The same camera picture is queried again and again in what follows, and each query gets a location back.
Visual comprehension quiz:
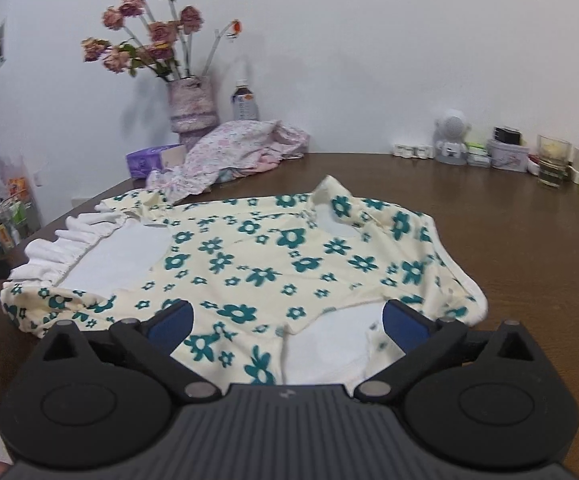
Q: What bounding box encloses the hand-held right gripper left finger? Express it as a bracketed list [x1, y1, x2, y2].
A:
[42, 299, 221, 404]

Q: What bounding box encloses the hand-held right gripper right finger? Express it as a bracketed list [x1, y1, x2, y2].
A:
[354, 299, 537, 404]

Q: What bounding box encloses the cream garment with teal flowers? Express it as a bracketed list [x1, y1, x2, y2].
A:
[0, 175, 489, 387]

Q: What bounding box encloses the purple tissue box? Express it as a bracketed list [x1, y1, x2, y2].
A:
[126, 144, 186, 179]

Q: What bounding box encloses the green white small box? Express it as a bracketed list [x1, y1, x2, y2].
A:
[467, 142, 490, 167]

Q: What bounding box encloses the pink floral garment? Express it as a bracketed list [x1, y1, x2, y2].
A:
[146, 120, 311, 196]

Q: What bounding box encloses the cluttered storage shelf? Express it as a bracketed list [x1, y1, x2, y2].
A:
[0, 160, 45, 281]

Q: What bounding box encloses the white robot-shaped speaker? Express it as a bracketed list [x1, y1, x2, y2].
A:
[433, 109, 470, 165]

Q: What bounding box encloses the decorated tin box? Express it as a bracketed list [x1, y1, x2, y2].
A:
[487, 138, 530, 173]

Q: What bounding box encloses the glass cup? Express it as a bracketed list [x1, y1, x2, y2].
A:
[537, 134, 573, 189]

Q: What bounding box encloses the pink ceramic vase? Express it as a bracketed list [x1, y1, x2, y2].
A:
[166, 76, 218, 148]

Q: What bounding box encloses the tea bottle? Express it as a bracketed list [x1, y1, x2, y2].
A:
[230, 79, 260, 122]

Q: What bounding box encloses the bunch of dried pink roses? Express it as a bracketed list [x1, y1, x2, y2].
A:
[80, 0, 205, 81]

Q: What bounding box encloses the orange rosebud stem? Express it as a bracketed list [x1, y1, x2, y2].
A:
[202, 19, 242, 78]

